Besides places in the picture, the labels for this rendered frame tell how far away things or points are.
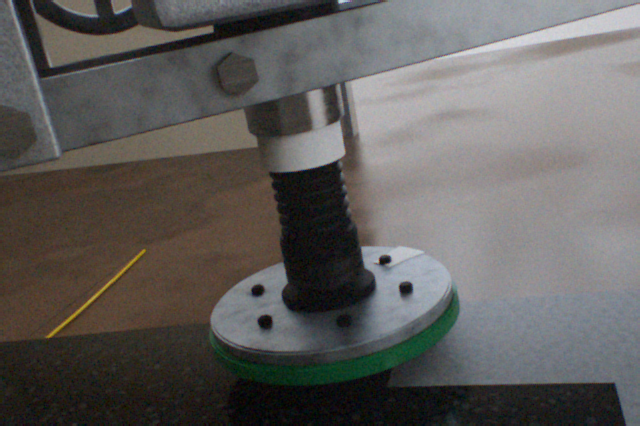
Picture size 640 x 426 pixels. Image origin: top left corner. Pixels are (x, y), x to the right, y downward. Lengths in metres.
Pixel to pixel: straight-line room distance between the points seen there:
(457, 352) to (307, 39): 0.29
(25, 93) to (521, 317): 0.44
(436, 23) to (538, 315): 0.28
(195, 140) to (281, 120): 5.48
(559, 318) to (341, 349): 0.22
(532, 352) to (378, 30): 0.28
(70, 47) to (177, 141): 1.09
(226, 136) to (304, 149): 5.35
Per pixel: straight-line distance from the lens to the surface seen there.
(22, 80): 0.51
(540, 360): 0.63
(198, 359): 0.73
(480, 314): 0.71
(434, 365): 0.64
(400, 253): 0.71
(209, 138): 5.99
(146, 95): 0.53
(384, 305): 0.61
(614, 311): 0.70
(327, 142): 0.59
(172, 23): 0.48
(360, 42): 0.56
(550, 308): 0.71
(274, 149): 0.59
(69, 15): 0.74
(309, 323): 0.61
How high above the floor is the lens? 1.14
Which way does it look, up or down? 17 degrees down
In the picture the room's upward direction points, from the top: 11 degrees counter-clockwise
